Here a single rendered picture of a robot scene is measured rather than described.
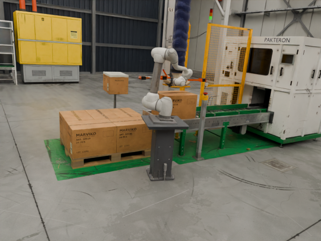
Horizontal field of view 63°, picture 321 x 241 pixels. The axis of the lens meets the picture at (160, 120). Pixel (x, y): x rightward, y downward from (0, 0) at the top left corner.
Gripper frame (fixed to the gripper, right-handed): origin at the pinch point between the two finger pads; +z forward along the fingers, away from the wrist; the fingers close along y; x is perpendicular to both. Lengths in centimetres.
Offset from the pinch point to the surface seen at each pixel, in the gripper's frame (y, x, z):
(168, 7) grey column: -116, 58, 108
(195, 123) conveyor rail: 65, 47, -19
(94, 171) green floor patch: 120, -113, -21
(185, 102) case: 33.9, 33.5, -5.1
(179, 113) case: 51, 25, -5
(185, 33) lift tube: -67, 26, 3
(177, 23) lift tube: -80, 14, 8
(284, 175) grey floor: 117, 130, -130
